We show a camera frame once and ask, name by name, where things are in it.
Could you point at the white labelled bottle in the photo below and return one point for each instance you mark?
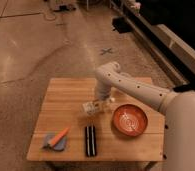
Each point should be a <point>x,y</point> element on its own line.
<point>97,106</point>

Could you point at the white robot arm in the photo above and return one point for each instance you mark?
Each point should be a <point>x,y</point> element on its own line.
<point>177,107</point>

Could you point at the orange ceramic bowl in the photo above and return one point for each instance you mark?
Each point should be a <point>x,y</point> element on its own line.
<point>130,120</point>

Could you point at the wooden folding table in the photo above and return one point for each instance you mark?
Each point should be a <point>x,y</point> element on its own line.
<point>62,108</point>

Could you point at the black box on floor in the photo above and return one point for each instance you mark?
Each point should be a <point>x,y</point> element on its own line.
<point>121,25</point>

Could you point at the blue grey cloth pad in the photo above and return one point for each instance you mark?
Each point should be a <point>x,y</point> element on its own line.
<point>59,146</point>

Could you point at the orange marker pen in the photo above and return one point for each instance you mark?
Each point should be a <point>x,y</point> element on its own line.
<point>52,142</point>

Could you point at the dark shelf bench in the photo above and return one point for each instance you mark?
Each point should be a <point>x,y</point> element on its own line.
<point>167,28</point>

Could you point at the grey equipment with cables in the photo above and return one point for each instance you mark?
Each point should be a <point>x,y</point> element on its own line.
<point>59,5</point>

